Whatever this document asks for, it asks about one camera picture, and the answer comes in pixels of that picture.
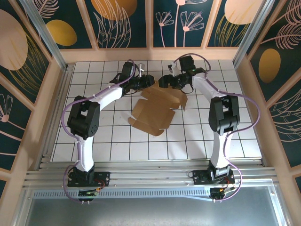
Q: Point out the brown cardboard paper box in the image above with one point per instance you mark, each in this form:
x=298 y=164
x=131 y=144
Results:
x=156 y=108

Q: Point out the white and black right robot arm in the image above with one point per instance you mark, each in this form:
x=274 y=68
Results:
x=218 y=150

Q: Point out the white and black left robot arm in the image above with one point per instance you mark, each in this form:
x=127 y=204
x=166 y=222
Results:
x=83 y=153

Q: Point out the grey sheet metal panel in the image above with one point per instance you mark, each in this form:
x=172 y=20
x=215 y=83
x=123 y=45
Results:
x=150 y=214

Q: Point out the aluminium corner post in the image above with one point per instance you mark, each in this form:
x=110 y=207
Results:
x=252 y=30
x=43 y=30

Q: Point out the aluminium side rail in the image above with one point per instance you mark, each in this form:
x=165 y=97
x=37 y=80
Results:
x=60 y=99

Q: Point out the aluminium front rail frame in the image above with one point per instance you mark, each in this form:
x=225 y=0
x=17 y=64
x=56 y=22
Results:
x=150 y=175

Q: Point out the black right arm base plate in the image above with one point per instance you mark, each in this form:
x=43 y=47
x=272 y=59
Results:
x=200 y=177

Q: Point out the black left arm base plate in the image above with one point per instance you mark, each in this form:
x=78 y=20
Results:
x=103 y=179

